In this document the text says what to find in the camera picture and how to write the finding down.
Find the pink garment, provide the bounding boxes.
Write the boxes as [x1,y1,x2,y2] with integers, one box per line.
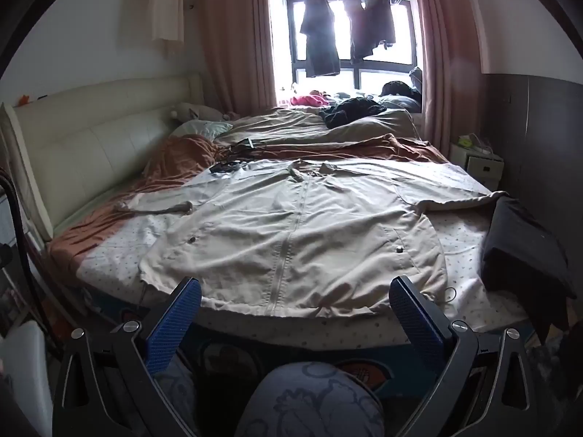
[289,92,331,107]

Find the dark framed window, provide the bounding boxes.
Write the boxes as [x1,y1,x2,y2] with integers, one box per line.
[283,0,417,96]

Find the cream padded headboard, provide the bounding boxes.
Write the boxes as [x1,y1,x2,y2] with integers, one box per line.
[0,73,203,242]

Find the pale blue pillow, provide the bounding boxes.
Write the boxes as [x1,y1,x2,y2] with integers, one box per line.
[172,121,233,139]

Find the brown blanket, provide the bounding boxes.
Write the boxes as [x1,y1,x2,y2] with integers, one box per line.
[48,133,449,278]

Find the short dark hanging jacket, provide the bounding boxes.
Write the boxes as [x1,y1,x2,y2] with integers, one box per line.
[364,0,396,58]

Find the beige duvet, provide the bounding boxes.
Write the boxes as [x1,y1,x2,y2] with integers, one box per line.
[214,107,422,146]

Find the bed with floral sheet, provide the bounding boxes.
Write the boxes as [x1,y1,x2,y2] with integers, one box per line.
[46,159,543,392]

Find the cream hanging cloth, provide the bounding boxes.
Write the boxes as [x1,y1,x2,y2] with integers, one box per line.
[150,0,185,58]

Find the thick black cable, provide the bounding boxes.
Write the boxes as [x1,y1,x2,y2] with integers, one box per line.
[0,170,64,360]

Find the dark folded clothes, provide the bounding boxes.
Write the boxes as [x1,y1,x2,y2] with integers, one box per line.
[480,196,577,342]

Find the black crumpled garment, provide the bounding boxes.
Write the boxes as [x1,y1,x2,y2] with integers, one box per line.
[319,98,388,129]

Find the white nightstand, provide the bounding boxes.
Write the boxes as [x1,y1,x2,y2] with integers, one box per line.
[449,141,505,187]

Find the beige zip jacket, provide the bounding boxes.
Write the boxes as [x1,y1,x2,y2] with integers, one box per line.
[114,158,508,319]

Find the grey plush toy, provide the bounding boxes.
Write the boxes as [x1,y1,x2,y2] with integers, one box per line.
[169,102,224,123]

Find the dark pillow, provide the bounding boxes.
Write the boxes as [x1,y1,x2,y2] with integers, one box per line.
[380,66,424,112]

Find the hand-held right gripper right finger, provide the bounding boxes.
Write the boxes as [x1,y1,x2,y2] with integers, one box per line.
[388,275,545,437]

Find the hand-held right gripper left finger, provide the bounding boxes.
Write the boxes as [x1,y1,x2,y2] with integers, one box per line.
[52,277,203,437]

